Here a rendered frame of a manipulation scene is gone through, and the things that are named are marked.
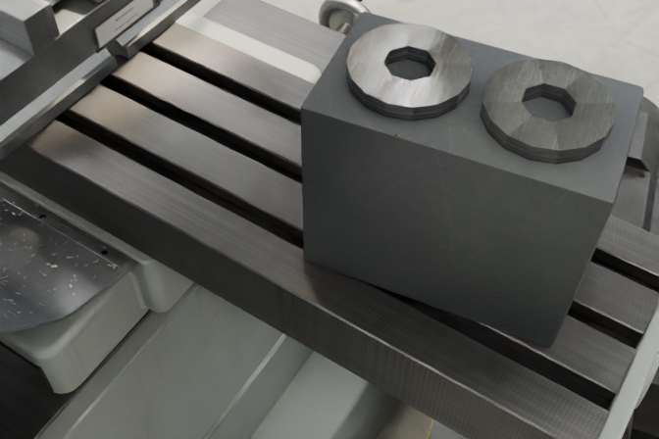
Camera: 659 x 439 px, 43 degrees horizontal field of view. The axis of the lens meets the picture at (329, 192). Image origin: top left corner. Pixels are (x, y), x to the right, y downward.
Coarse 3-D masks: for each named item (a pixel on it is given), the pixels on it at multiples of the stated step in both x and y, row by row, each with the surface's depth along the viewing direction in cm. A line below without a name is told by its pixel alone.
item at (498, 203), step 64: (384, 64) 59; (448, 64) 59; (512, 64) 59; (320, 128) 58; (384, 128) 56; (448, 128) 56; (512, 128) 55; (576, 128) 55; (320, 192) 64; (384, 192) 61; (448, 192) 58; (512, 192) 55; (576, 192) 53; (320, 256) 70; (384, 256) 66; (448, 256) 63; (512, 256) 60; (576, 256) 57; (512, 320) 66
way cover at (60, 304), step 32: (0, 192) 86; (0, 224) 82; (32, 224) 83; (64, 224) 83; (0, 256) 79; (32, 256) 79; (64, 256) 80; (96, 256) 81; (0, 288) 74; (32, 288) 76; (64, 288) 77; (96, 288) 77; (0, 320) 68; (32, 320) 71
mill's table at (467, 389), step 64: (128, 64) 88; (192, 64) 89; (256, 64) 88; (64, 128) 82; (128, 128) 82; (192, 128) 85; (256, 128) 82; (64, 192) 83; (128, 192) 77; (192, 192) 77; (256, 192) 77; (192, 256) 76; (256, 256) 72; (640, 256) 73; (320, 320) 71; (384, 320) 68; (448, 320) 71; (576, 320) 68; (640, 320) 68; (384, 384) 72; (448, 384) 66; (512, 384) 65; (576, 384) 67; (640, 384) 66
